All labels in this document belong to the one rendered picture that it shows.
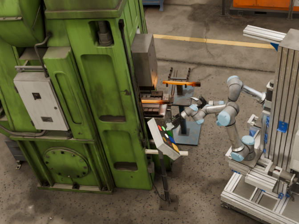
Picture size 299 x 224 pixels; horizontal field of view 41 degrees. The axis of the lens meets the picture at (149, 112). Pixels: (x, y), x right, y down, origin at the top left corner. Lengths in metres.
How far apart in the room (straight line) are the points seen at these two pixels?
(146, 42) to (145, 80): 0.36
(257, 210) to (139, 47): 2.00
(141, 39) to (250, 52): 2.99
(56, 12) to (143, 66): 0.96
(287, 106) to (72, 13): 1.86
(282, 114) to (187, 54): 3.18
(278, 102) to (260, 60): 2.88
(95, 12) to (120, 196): 2.37
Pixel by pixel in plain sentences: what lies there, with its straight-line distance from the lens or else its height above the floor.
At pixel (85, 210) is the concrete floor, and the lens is 4.70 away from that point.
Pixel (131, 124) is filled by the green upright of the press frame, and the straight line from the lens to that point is 3.84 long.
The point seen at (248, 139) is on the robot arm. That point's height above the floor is 1.05.
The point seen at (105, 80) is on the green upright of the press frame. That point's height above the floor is 1.61.
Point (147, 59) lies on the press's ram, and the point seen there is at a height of 1.69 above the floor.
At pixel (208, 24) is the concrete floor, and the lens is 7.10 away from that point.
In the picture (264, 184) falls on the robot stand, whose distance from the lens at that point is 3.81.
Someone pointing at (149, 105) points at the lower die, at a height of 0.99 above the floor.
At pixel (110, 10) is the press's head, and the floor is 2.37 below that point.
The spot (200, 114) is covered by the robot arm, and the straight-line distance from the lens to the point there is 3.71.
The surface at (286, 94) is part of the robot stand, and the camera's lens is 3.35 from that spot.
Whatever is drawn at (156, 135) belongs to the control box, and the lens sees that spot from 3.59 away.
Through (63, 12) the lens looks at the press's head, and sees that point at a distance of 3.16.
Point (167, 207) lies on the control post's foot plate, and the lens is 4.51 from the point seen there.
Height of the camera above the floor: 3.83
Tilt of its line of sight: 44 degrees down
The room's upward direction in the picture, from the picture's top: 10 degrees counter-clockwise
